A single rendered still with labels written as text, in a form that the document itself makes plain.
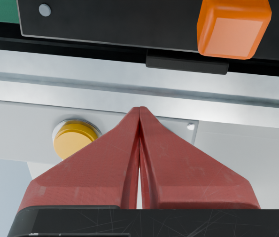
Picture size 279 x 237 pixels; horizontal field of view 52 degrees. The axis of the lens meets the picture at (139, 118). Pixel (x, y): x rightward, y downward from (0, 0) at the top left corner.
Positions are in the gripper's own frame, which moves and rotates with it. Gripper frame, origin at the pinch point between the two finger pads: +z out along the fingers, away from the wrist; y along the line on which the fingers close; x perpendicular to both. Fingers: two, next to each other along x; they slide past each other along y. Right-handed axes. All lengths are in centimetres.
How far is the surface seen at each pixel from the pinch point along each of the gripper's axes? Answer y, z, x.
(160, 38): -1.4, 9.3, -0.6
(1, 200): 86, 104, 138
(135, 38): 0.3, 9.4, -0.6
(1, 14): 10.5, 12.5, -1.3
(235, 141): -12.5, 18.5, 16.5
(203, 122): -8.1, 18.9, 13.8
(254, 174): -16.0, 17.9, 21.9
